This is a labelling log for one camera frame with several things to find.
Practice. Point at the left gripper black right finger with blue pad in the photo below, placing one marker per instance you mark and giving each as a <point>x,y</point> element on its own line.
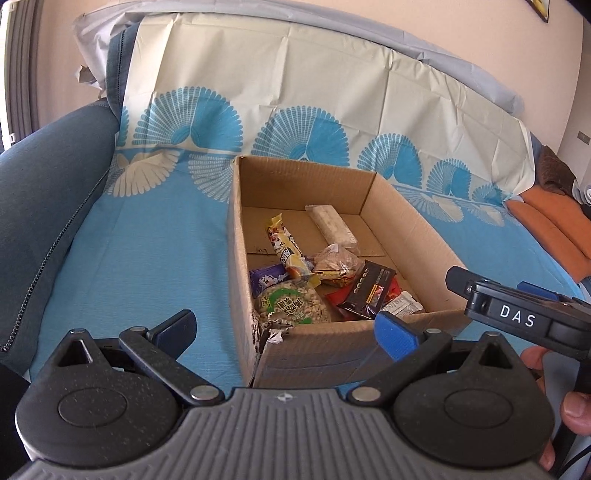
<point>413,353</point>

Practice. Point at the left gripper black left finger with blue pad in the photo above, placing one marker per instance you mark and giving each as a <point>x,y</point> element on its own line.
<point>155,351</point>

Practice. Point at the white silver snack bar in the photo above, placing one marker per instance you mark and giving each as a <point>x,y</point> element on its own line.
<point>403,305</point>

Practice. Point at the dark brown chocolate bar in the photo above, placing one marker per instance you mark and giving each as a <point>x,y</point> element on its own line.
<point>369,291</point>

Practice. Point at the red snack packet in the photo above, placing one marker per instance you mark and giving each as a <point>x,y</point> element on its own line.
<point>339,296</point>

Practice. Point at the clear bag of cookies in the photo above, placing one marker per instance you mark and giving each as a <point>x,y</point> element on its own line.
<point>337,266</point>

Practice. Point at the green label peanut pack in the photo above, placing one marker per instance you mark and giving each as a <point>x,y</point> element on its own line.
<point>291,303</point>

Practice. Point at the purple candy wrapper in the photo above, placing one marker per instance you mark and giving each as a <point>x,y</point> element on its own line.
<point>265,277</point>

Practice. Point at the beige wafer pack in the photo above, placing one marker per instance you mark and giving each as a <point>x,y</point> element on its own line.
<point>332,227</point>

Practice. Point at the yellow snack bar wrapper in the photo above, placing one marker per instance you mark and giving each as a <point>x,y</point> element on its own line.
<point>289,253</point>

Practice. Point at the person's right hand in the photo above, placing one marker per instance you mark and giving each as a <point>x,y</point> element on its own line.
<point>566,383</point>

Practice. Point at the orange cushion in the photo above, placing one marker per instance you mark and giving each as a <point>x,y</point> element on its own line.
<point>559,225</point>

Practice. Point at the brown cardboard box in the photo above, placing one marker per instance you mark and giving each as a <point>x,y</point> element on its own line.
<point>311,248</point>

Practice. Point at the dark brown cushion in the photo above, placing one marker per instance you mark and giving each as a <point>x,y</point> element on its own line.
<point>553,175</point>

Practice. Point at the blue sofa armrest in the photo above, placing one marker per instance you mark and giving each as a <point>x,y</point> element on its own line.
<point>49,182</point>

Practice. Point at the blue floral sofa cover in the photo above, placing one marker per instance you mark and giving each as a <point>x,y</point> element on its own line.
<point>228,121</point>

